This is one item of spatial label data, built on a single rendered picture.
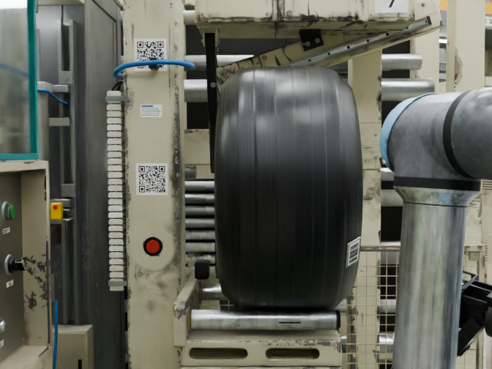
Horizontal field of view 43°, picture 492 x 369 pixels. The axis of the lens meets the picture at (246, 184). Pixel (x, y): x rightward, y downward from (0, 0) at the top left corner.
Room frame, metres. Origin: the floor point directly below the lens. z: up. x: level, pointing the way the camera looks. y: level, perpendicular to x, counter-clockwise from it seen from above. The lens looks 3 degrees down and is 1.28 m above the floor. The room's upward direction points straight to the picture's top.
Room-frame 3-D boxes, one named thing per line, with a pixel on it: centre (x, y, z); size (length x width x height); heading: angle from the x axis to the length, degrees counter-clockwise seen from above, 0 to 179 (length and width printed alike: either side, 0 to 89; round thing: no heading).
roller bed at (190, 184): (1.92, 0.18, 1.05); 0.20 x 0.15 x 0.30; 89
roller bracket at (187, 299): (1.54, 0.14, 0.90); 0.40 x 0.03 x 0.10; 179
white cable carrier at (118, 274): (1.49, 0.31, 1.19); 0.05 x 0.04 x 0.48; 179
